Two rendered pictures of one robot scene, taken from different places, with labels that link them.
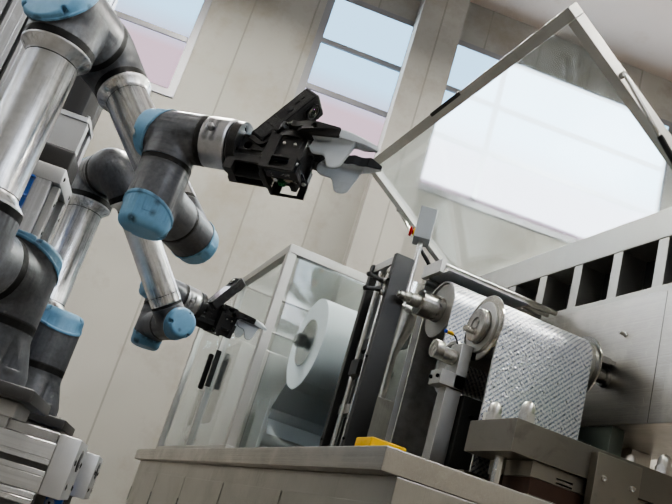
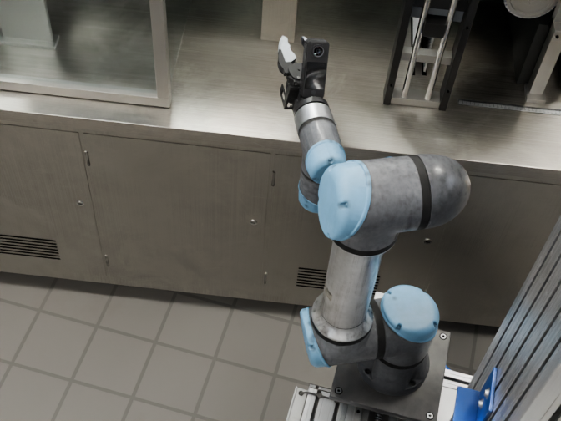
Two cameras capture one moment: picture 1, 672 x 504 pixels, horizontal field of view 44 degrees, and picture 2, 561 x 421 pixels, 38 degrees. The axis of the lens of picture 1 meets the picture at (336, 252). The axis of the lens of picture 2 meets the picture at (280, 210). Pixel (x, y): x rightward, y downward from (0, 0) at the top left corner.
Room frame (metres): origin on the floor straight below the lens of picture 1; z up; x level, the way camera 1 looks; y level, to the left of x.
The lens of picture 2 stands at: (1.82, 1.42, 2.38)
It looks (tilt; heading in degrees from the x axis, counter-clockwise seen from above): 52 degrees down; 288
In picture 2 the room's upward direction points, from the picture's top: 5 degrees clockwise
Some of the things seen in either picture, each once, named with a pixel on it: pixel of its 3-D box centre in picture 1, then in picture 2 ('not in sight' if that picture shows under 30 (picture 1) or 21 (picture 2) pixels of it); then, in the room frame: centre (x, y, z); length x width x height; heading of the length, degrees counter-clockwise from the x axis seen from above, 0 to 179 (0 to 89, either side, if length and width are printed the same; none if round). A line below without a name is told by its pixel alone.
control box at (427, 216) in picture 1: (422, 226); not in sight; (2.23, -0.22, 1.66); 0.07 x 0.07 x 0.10; 84
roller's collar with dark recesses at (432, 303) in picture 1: (429, 306); not in sight; (1.92, -0.26, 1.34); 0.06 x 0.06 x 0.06; 17
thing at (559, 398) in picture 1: (533, 406); not in sight; (1.67, -0.48, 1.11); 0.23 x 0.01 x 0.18; 107
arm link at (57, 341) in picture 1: (49, 335); (402, 323); (1.83, 0.55, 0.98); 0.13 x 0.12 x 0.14; 33
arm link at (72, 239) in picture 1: (66, 255); (353, 273); (1.94, 0.62, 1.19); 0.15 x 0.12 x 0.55; 33
